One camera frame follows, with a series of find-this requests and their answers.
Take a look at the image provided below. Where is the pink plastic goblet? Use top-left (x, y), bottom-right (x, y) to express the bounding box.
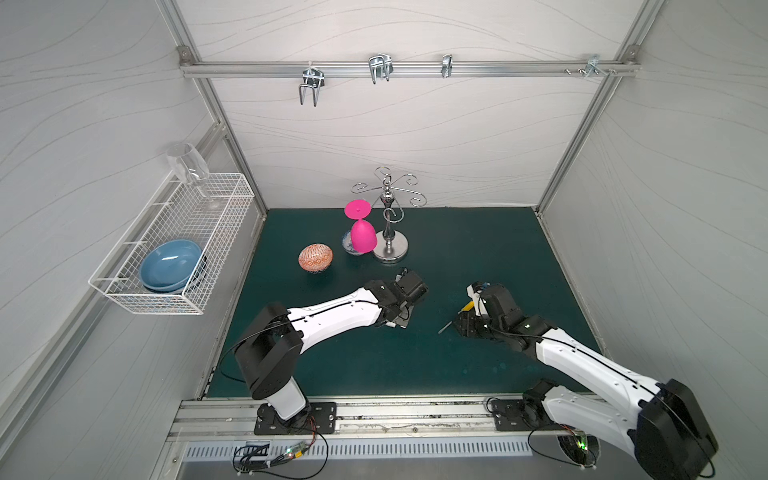
top-left (344, 199), bottom-right (377, 254)

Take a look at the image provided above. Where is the chrome cup holder stand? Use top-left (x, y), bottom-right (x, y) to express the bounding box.
top-left (351, 166), bottom-right (428, 264)

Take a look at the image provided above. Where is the white wire basket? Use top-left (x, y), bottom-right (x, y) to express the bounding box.
top-left (89, 173), bottom-right (253, 315)

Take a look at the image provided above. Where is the blue ceramic bowl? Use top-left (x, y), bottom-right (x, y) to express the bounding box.
top-left (138, 239), bottom-right (202, 293)

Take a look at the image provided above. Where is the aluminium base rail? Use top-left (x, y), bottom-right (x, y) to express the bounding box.
top-left (167, 392), bottom-right (601, 442)

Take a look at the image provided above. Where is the small metal clip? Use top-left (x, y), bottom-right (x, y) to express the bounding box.
top-left (441, 54), bottom-right (453, 79)

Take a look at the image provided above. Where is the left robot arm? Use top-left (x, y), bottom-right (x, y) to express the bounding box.
top-left (229, 269), bottom-right (428, 428)

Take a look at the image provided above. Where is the metal loop hook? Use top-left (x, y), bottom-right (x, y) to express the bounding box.
top-left (368, 53), bottom-right (394, 85)

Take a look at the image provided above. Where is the blue white floral bowl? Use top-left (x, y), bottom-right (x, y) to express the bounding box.
top-left (341, 231), bottom-right (362, 256)

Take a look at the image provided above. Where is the aluminium top rail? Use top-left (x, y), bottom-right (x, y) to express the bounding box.
top-left (180, 54), bottom-right (641, 81)

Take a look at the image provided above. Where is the clear glass cup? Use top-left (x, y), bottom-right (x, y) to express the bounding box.
top-left (166, 142), bottom-right (211, 199)

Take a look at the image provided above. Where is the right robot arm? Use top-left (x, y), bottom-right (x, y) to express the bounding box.
top-left (453, 282), bottom-right (718, 479)

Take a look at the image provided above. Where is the orange patterned bowl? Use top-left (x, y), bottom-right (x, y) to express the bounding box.
top-left (298, 243), bottom-right (333, 274)

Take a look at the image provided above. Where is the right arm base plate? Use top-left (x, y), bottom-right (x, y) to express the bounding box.
top-left (484, 397), bottom-right (561, 432)

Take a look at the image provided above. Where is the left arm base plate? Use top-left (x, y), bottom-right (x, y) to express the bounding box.
top-left (254, 402), bottom-right (337, 436)

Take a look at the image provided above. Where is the metal bracket hook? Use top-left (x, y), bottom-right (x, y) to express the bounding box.
top-left (563, 55), bottom-right (618, 79)

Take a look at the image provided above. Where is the metal double hook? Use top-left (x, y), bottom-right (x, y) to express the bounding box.
top-left (298, 67), bottom-right (325, 107)

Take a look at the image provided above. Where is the yellow handled screwdriver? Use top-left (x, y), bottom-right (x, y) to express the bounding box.
top-left (437, 299), bottom-right (476, 335)

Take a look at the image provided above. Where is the left base cable bundle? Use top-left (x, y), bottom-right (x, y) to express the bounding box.
top-left (232, 419), bottom-right (330, 480)

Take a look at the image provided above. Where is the right base cable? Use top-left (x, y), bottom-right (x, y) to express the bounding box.
top-left (526, 425), bottom-right (601, 469)

